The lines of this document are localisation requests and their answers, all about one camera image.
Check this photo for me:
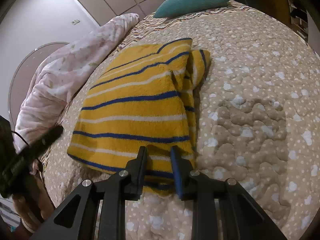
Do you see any yellow striped knit sweater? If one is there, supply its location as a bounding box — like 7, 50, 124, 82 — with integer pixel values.
67, 37, 210, 195

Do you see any person left hand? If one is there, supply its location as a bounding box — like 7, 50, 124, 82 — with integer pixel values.
12, 159, 55, 233

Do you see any pink rounded headboard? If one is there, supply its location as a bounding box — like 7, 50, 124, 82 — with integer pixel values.
8, 42, 68, 127

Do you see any beige dotted quilt bedspread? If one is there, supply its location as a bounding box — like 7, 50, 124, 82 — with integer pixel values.
43, 1, 319, 239

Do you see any pink floral blanket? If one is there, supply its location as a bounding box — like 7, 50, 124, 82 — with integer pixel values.
14, 13, 139, 151

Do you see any white shelf unit with clutter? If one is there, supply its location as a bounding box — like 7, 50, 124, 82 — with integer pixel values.
287, 0, 319, 53

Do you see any teal pillow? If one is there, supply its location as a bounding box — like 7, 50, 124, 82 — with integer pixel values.
154, 0, 230, 18

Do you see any black cable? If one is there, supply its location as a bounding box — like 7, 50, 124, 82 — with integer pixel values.
11, 129, 30, 148

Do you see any white wall switch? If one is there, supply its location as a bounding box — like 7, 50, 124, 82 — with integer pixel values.
72, 19, 80, 25

